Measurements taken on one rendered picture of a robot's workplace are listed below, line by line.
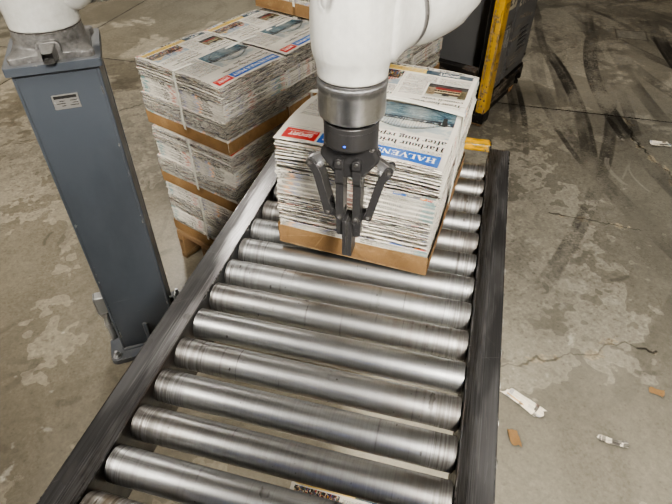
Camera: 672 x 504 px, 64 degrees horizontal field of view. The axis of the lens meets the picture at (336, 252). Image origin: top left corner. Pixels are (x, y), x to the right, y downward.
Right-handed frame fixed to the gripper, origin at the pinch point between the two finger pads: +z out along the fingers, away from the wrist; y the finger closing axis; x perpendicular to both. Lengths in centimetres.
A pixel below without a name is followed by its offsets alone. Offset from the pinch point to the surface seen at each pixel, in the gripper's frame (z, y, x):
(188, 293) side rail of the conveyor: 13.5, 26.8, 7.2
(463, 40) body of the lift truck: 54, -6, -241
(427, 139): -9.6, -9.3, -15.4
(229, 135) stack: 27, 53, -67
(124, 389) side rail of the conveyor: 13.5, 26.9, 27.6
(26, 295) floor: 94, 135, -43
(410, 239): 5.9, -9.1, -8.1
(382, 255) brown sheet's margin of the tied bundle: 10.3, -4.5, -7.7
